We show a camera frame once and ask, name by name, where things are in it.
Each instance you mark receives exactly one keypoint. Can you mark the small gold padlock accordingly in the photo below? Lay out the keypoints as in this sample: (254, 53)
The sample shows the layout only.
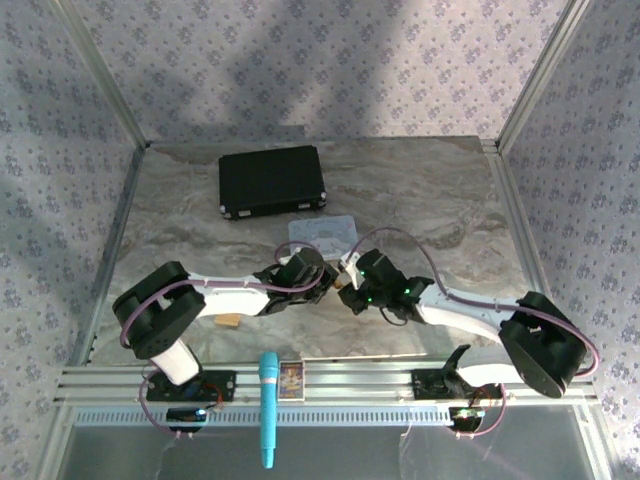
(340, 285)

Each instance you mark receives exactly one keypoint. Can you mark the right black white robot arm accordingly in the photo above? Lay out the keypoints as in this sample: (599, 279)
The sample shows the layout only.
(540, 340)

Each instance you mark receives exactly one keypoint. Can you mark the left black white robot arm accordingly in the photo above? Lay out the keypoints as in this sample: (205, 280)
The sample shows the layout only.
(165, 310)

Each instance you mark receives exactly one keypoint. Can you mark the pastel cartoon tin box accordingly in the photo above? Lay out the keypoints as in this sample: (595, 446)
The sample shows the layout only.
(325, 230)

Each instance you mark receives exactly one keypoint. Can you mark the wooden block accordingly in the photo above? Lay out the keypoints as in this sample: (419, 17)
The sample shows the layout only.
(227, 321)

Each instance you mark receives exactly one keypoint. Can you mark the small picture card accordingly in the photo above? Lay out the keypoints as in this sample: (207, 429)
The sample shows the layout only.
(291, 380)

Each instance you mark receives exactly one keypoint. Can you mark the black hard case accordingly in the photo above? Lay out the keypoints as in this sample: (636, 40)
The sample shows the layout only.
(270, 181)

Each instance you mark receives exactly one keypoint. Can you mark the blue toy microphone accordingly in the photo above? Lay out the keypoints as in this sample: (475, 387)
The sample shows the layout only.
(267, 405)

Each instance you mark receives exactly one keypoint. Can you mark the small black electronics module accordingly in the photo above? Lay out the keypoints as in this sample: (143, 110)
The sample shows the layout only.
(186, 415)
(466, 415)

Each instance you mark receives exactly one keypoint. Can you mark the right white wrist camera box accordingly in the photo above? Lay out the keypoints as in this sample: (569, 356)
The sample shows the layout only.
(350, 262)

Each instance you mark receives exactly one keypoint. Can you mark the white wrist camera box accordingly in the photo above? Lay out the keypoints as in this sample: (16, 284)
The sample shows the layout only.
(290, 256)
(350, 262)

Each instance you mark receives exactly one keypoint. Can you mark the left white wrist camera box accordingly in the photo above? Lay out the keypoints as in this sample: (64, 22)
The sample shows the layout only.
(290, 256)

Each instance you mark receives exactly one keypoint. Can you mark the aluminium front rail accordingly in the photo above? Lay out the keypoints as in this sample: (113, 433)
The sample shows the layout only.
(350, 382)

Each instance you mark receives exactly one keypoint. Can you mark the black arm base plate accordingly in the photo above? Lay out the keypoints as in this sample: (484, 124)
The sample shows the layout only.
(220, 385)
(430, 385)

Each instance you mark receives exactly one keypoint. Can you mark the aluminium side rail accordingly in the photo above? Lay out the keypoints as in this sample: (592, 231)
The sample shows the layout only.
(510, 200)
(117, 225)

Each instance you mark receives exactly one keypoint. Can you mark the aluminium corner post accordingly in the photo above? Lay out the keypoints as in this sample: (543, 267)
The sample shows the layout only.
(545, 75)
(100, 75)

